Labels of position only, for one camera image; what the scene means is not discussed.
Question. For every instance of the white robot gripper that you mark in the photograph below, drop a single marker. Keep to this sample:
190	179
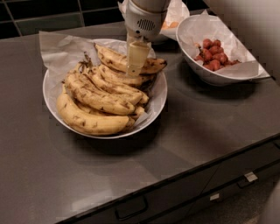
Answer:
142	24

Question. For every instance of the spotted yellow banana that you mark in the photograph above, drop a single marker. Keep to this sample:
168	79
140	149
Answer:
116	87
119	61
135	82

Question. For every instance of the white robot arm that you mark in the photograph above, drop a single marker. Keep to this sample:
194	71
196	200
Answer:
248	29

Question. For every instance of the white banana bowl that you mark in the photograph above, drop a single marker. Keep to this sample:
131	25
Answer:
61	53

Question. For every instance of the paper liner in red-fruit bowl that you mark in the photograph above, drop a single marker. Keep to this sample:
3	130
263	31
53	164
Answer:
221	29

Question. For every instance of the large central spotted banana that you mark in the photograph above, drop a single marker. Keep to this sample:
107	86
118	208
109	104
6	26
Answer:
82	89

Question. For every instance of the white bowl with red fruit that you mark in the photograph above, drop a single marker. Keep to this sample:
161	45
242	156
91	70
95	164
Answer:
204	74

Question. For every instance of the hidden lower yellow banana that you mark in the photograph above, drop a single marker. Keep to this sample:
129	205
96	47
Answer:
132	118

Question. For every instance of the front bottom yellow banana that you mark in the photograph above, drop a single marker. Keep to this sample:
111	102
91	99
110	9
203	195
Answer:
86	123

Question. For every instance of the pile of orange fruits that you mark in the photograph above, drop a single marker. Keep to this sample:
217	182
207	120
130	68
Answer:
173	24

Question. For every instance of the pile of red fruits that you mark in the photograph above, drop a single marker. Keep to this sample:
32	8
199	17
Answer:
212	56

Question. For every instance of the white paper under bananas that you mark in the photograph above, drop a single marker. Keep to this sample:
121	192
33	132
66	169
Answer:
79	104

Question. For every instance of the silver drawer latch lower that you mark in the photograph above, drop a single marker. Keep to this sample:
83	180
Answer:
215	197

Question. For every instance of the silver drawer latch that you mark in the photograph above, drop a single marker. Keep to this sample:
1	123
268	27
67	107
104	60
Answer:
215	197
250	177

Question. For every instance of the dark cabinet drawer front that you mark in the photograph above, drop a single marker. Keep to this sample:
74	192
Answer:
176	197

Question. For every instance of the silver drawer latch upper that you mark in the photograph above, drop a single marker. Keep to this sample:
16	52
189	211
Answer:
250	177

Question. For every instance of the black drawer handle left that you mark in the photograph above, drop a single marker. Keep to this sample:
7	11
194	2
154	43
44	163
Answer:
131	208

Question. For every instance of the black drawer handle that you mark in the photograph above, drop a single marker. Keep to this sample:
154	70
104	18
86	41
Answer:
243	183
131	208

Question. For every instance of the black drawer handle right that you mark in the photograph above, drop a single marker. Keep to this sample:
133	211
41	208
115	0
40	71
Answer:
243	183

